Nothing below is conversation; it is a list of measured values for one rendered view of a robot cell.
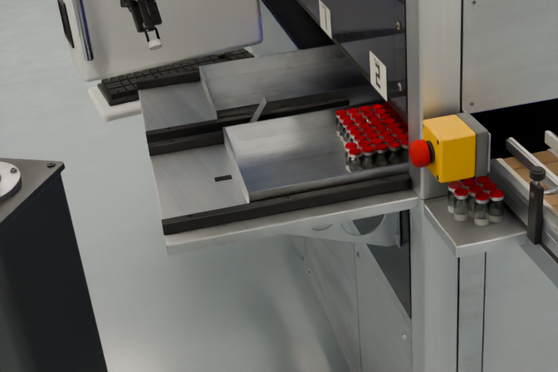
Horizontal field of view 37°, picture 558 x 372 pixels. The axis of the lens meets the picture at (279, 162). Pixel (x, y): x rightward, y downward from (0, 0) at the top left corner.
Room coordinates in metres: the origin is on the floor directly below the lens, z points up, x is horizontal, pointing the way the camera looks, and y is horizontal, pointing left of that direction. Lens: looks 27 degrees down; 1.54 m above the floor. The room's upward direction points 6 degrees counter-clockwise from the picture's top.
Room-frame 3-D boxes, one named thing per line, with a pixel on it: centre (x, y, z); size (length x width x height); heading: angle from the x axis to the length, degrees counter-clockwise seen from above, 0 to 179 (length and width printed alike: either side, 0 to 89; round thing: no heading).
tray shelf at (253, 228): (1.44, 0.00, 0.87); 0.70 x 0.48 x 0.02; 10
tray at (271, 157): (1.28, -0.09, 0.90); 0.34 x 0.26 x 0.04; 100
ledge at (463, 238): (1.05, -0.30, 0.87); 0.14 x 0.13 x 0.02; 100
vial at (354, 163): (1.21, -0.13, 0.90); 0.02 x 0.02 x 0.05
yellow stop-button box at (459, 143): (1.06, -0.25, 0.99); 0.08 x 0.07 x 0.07; 100
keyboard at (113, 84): (1.94, 0.22, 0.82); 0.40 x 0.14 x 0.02; 110
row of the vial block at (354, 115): (1.29, -0.16, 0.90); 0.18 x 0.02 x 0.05; 10
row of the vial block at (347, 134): (1.29, -0.13, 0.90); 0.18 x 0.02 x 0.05; 10
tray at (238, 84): (1.62, -0.04, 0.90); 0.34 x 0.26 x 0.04; 100
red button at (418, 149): (1.05, -0.21, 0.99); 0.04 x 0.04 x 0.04; 10
